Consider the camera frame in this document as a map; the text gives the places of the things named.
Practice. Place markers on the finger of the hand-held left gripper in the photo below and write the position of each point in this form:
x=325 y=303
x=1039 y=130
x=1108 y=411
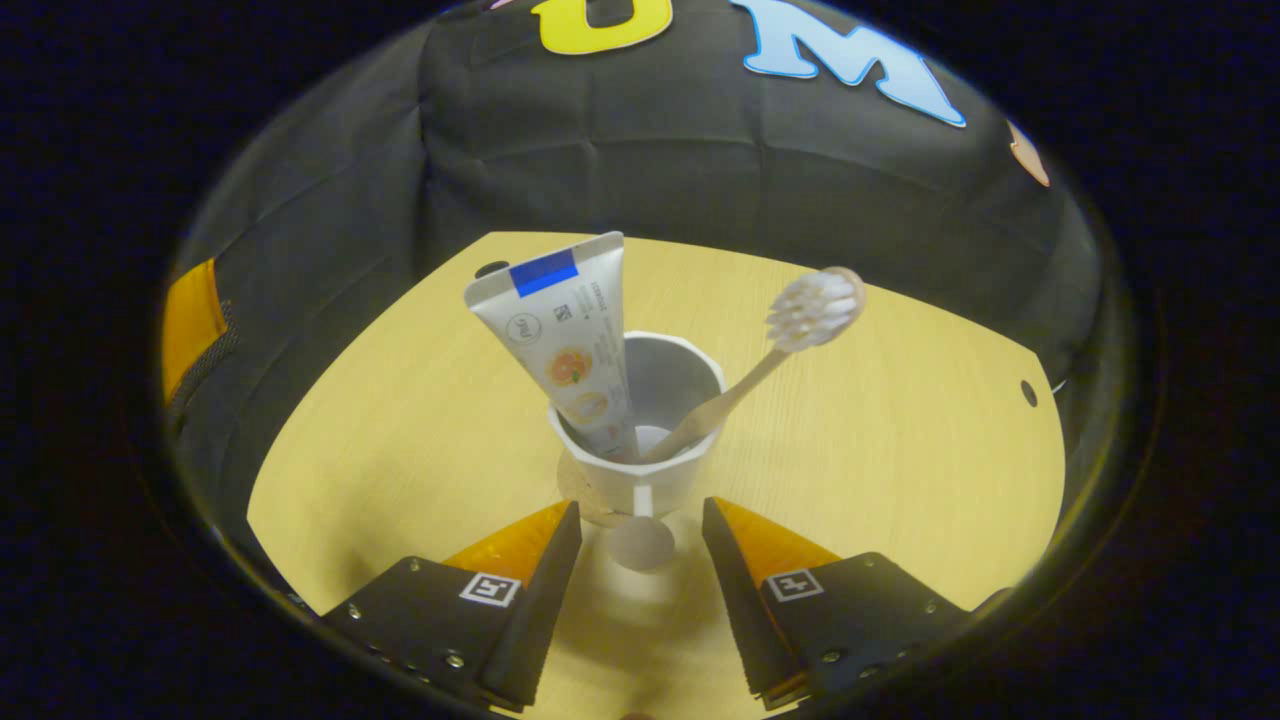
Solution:
x=190 y=320

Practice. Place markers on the white toothpaste tube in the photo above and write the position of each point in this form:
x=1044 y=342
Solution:
x=565 y=340

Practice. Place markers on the light wooden desktop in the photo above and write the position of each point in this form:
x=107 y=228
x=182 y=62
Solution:
x=900 y=450

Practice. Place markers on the black backdrop cloth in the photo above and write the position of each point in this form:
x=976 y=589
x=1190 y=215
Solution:
x=650 y=150

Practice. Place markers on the wooden toothbrush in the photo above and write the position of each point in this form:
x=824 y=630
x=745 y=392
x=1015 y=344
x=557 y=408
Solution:
x=815 y=305

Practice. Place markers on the round cork coaster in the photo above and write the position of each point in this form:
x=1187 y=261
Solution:
x=580 y=500

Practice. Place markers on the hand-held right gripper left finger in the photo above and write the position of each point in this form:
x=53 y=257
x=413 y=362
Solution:
x=545 y=590

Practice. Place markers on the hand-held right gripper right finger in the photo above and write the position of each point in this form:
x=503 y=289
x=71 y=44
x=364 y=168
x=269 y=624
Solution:
x=735 y=590

